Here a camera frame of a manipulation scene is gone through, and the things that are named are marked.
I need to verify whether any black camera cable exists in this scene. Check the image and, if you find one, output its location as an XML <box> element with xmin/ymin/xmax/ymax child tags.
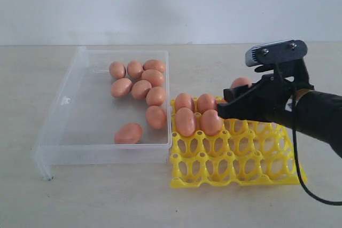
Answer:
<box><xmin>274</xmin><ymin>64</ymin><xmax>342</xmax><ymax>205</ymax></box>

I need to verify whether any yellow plastic egg tray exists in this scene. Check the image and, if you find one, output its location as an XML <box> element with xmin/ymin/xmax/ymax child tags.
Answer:
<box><xmin>169</xmin><ymin>100</ymin><xmax>299</xmax><ymax>188</ymax></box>

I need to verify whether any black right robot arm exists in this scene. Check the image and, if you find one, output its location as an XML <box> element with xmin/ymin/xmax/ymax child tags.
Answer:
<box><xmin>217</xmin><ymin>75</ymin><xmax>341</xmax><ymax>155</ymax></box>

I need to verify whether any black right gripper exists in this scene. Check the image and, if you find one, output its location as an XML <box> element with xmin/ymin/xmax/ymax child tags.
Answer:
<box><xmin>216</xmin><ymin>74</ymin><xmax>314</xmax><ymax>125</ymax></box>

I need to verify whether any clear plastic container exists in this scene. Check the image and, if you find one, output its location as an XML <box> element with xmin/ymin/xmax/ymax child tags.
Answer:
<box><xmin>34</xmin><ymin>46</ymin><xmax>172</xmax><ymax>180</ymax></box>

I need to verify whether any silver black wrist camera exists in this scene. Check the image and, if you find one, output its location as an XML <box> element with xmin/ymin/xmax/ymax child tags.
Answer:
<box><xmin>245</xmin><ymin>40</ymin><xmax>309</xmax><ymax>84</ymax></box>

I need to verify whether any brown egg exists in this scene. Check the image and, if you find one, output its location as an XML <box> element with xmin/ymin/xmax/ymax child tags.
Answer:
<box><xmin>108</xmin><ymin>61</ymin><xmax>126</xmax><ymax>80</ymax></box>
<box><xmin>146</xmin><ymin>106</ymin><xmax>167</xmax><ymax>129</ymax></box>
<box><xmin>200</xmin><ymin>109</ymin><xmax>223</xmax><ymax>136</ymax></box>
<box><xmin>141</xmin><ymin>69</ymin><xmax>165</xmax><ymax>87</ymax></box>
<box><xmin>175</xmin><ymin>107</ymin><xmax>196</xmax><ymax>137</ymax></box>
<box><xmin>114</xmin><ymin>123</ymin><xmax>143</xmax><ymax>144</ymax></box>
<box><xmin>127</xmin><ymin>60</ymin><xmax>144</xmax><ymax>80</ymax></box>
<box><xmin>216</xmin><ymin>99</ymin><xmax>227</xmax><ymax>104</ymax></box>
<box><xmin>197</xmin><ymin>93</ymin><xmax>217</xmax><ymax>114</ymax></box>
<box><xmin>146</xmin><ymin>87</ymin><xmax>167</xmax><ymax>106</ymax></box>
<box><xmin>131</xmin><ymin>80</ymin><xmax>152</xmax><ymax>100</ymax></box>
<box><xmin>230</xmin><ymin>77</ymin><xmax>252</xmax><ymax>89</ymax></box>
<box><xmin>143</xmin><ymin>59</ymin><xmax>166</xmax><ymax>73</ymax></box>
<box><xmin>174</xmin><ymin>92</ymin><xmax>195</xmax><ymax>112</ymax></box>
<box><xmin>111</xmin><ymin>78</ymin><xmax>133</xmax><ymax>98</ymax></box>

